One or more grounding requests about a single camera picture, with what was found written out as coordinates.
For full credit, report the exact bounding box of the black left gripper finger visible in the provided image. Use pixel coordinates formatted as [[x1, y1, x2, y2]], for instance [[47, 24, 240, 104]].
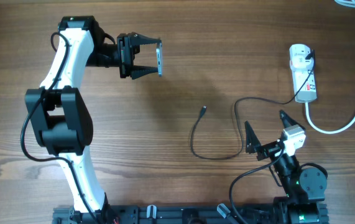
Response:
[[130, 65, 159, 80], [129, 32, 161, 46]]

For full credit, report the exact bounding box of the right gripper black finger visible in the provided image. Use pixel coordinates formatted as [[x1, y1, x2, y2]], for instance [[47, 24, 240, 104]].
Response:
[[279, 110, 305, 130], [244, 121, 260, 154]]

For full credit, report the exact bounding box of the blue Galaxy smartphone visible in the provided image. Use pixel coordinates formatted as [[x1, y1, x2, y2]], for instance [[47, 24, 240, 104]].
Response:
[[156, 40, 163, 77]]

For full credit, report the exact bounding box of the black USB charging cable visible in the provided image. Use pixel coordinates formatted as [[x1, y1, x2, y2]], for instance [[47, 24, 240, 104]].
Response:
[[190, 49, 316, 161]]

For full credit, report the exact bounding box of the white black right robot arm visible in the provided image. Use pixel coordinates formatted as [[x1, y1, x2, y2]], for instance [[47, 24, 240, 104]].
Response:
[[241, 110, 330, 224]]

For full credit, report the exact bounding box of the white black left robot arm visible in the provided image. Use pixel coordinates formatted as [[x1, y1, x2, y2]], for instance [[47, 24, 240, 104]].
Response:
[[20, 16, 163, 223]]

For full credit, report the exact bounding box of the white power strip socket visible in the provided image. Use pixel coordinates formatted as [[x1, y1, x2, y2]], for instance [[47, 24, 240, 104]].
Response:
[[289, 44, 317, 103]]

